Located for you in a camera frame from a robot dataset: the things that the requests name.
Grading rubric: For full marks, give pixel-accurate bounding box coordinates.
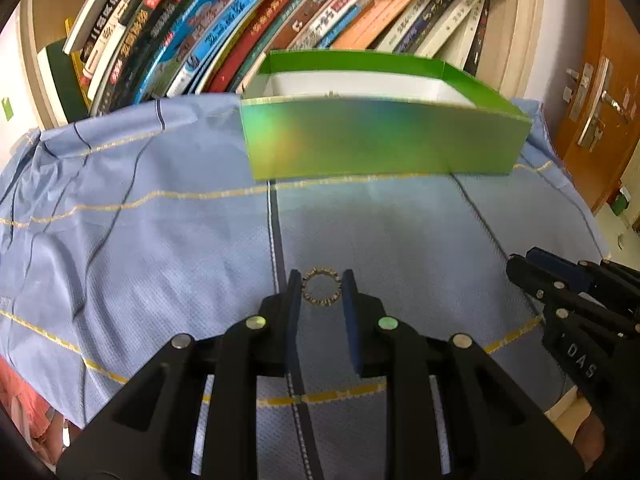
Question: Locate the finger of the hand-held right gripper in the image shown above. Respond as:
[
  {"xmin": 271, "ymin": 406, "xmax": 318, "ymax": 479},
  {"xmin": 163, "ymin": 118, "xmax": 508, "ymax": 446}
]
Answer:
[
  {"xmin": 506, "ymin": 255, "xmax": 640, "ymax": 338},
  {"xmin": 527, "ymin": 246, "xmax": 640, "ymax": 311}
]

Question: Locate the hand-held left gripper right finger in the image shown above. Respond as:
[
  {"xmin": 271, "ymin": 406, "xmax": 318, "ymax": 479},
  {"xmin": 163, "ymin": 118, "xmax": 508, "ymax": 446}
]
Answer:
[{"xmin": 341, "ymin": 268, "xmax": 586, "ymax": 480}]

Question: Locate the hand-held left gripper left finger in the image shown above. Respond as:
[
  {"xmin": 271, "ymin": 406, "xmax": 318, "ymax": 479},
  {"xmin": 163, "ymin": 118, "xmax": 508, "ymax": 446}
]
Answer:
[{"xmin": 56, "ymin": 268, "xmax": 303, "ymax": 480}]

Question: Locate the small beaded bracelet ring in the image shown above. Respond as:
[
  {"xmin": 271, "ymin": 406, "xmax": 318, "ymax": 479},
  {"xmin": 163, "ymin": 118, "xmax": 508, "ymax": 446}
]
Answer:
[{"xmin": 301, "ymin": 266, "xmax": 342, "ymax": 307}]

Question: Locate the green cardboard box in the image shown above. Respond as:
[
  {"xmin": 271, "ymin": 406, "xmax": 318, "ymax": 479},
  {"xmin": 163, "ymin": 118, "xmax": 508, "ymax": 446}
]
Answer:
[{"xmin": 239, "ymin": 49, "xmax": 533, "ymax": 182}]

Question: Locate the person's right hand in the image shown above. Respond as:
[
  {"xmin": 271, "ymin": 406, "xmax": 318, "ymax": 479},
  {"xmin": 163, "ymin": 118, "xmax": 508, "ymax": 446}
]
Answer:
[{"xmin": 545, "ymin": 390, "xmax": 608, "ymax": 466}]

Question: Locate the blue cloth with yellow stripes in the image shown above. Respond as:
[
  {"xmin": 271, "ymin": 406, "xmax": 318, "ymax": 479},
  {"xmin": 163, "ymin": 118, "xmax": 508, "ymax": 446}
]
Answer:
[{"xmin": 0, "ymin": 94, "xmax": 612, "ymax": 480}]

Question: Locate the silver door latch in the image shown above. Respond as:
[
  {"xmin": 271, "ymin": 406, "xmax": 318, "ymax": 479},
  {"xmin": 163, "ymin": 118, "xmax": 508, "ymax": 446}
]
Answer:
[{"xmin": 564, "ymin": 62, "xmax": 594, "ymax": 122}]

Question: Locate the wooden bookshelf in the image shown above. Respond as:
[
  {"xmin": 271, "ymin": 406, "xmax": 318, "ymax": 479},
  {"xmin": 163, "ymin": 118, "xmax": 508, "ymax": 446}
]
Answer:
[{"xmin": 17, "ymin": 0, "xmax": 545, "ymax": 131}]

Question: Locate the orange wooden door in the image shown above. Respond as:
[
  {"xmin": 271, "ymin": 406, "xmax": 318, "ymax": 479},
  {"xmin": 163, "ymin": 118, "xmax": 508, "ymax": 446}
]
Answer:
[{"xmin": 552, "ymin": 0, "xmax": 640, "ymax": 213}]

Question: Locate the red cloth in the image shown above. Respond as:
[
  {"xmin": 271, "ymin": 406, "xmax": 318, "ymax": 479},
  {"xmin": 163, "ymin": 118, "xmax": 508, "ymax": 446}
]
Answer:
[{"xmin": 0, "ymin": 355, "xmax": 68, "ymax": 466}]

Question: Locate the row of books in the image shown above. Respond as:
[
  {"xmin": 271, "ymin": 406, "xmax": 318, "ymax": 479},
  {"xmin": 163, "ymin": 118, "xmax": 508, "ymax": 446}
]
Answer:
[{"xmin": 37, "ymin": 0, "xmax": 516, "ymax": 117}]

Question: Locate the silver door handle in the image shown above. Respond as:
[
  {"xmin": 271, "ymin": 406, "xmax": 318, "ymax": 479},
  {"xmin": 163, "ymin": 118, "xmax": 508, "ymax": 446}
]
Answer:
[{"xmin": 580, "ymin": 57, "xmax": 635, "ymax": 152}]

